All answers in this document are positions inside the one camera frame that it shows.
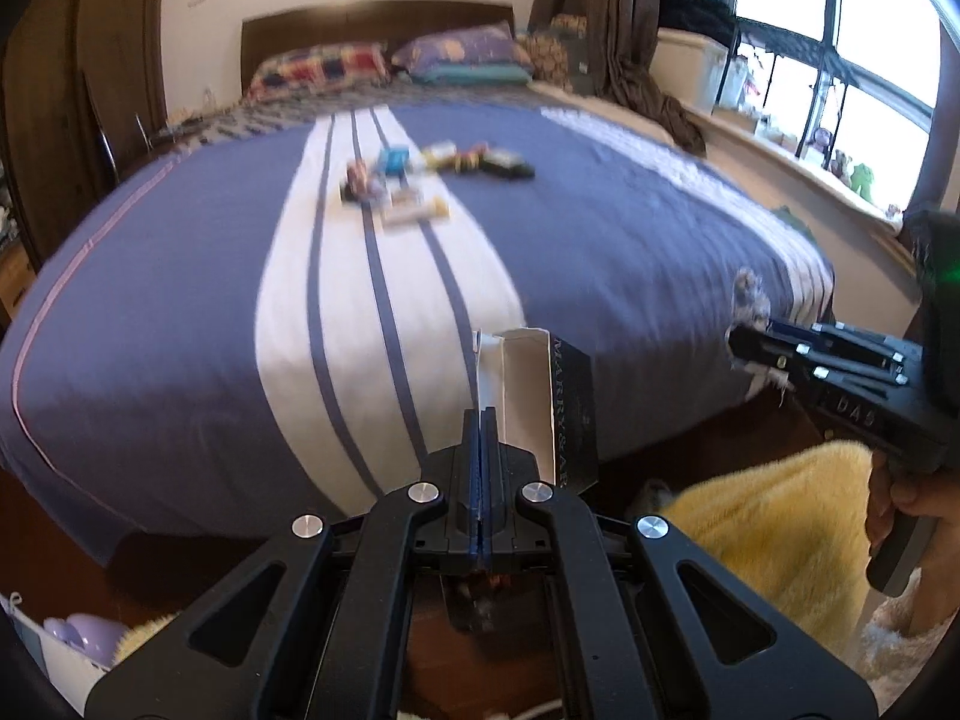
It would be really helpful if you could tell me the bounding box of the person's right hand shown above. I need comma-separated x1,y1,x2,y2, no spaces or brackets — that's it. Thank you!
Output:
865,450,960,567

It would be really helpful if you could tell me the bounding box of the teal pillow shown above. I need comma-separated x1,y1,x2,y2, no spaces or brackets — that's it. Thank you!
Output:
409,64,533,87

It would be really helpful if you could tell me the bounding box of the zebra striped bed sheet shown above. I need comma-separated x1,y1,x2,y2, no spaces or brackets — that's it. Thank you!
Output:
150,82,571,158

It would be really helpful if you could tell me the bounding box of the green cloth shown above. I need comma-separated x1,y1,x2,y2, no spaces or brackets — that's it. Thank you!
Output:
772,206,822,245

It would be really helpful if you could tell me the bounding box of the dark wooden chair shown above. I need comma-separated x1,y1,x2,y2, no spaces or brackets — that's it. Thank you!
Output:
79,67,177,188

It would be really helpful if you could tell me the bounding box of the purple patterned pillow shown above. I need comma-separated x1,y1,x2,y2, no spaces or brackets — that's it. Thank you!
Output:
391,22,535,80

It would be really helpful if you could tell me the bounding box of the white storage box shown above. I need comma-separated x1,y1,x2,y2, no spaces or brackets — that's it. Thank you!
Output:
651,28,730,117

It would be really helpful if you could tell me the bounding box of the small grey fuzzy item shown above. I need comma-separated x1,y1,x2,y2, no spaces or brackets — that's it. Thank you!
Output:
731,268,790,400

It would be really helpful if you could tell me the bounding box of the yellow fluffy blanket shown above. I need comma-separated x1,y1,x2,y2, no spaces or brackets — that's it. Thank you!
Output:
660,441,880,642

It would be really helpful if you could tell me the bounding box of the long white packet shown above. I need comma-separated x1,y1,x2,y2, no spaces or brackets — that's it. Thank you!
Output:
382,197,452,231

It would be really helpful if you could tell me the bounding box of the flat black box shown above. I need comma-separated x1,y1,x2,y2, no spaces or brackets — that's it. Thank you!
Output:
480,151,538,182

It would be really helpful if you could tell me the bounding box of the plaid pillow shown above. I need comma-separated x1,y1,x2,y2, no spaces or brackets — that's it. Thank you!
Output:
246,43,392,100

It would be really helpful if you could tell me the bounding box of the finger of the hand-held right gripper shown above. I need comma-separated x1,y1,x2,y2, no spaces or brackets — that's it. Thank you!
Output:
769,318,907,362
726,325,833,395

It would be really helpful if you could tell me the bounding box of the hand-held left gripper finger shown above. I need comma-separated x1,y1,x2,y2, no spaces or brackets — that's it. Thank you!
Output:
481,406,880,720
84,406,482,720

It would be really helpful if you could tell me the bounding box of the white fluffy cloth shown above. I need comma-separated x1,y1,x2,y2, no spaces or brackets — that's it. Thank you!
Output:
859,570,950,702

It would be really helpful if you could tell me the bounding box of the wooden bed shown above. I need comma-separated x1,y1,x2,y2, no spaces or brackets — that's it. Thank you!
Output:
0,0,838,567

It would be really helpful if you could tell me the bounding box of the black carton box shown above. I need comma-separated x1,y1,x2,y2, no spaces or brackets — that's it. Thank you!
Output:
474,328,599,497

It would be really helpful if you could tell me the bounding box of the purple plastic object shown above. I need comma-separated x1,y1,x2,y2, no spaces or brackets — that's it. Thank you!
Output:
43,613,127,667

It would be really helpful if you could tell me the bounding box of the dark green cushion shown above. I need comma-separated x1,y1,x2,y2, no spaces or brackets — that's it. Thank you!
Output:
559,34,608,95

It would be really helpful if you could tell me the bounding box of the dark wooden wardrobe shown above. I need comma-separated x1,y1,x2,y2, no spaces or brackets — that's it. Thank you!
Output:
0,0,170,278

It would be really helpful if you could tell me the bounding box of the dark wooden headboard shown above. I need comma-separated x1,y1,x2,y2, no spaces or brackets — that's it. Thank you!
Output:
240,0,517,91

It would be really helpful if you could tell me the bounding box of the white plastic bin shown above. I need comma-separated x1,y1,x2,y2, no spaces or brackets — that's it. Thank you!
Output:
0,591,117,702

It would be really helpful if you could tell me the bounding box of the brown patterned cushion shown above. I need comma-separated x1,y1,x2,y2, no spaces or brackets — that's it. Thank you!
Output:
517,13,587,87

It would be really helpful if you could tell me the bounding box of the window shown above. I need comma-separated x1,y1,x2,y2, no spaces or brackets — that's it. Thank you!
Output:
660,0,947,215

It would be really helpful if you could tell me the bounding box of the brown curtain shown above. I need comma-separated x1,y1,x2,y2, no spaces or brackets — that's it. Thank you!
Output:
529,0,706,158

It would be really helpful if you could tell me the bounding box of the black jacket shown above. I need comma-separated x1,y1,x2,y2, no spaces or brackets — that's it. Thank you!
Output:
658,0,740,50

